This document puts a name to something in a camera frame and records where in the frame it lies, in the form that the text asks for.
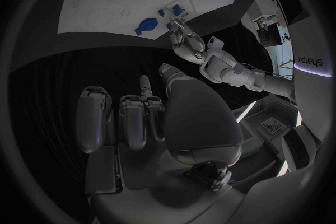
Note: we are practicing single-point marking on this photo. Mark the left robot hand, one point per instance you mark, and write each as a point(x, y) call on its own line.
point(189, 45)

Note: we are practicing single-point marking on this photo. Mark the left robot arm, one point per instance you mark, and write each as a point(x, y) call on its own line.
point(231, 72)

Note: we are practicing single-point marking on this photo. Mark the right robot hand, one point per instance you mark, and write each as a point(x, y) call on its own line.
point(199, 123)

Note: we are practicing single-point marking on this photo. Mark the workshop desk with equipment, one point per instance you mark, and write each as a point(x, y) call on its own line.
point(267, 32)

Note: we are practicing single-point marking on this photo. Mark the blue gear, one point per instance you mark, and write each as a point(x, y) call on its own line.
point(149, 24)

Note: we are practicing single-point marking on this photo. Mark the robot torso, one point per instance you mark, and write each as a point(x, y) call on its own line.
point(312, 43)

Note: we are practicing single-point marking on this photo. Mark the blue peg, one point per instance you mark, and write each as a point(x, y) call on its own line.
point(169, 26)
point(138, 31)
point(161, 12)
point(177, 10)

